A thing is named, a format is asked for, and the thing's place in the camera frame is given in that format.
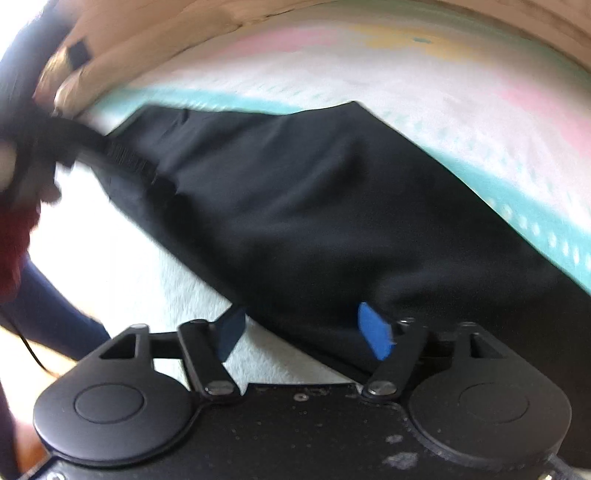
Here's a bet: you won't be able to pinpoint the wooden side panel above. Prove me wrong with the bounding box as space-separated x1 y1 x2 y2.
34 0 241 118

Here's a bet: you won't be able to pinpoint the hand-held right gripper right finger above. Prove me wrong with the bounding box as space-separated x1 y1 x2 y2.
358 302 513 401

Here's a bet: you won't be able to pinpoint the person's leg in blue trousers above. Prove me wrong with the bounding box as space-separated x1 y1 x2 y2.
0 257 112 365

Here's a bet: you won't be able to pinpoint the thin black cable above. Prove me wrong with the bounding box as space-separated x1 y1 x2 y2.
0 305 55 374

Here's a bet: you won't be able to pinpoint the floral pastel blanket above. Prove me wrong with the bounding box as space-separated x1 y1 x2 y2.
25 14 591 386

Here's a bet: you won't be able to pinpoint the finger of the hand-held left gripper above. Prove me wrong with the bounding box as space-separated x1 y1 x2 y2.
53 116 160 183

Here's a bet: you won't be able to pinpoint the small black patch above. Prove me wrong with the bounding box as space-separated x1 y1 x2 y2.
68 41 91 69

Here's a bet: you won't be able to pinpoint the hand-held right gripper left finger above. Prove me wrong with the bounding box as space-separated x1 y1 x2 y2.
88 305 245 400

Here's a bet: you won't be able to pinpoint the black pants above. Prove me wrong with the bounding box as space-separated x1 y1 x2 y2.
92 100 591 376

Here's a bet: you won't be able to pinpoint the wooden headboard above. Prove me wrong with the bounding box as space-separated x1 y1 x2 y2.
231 0 591 70

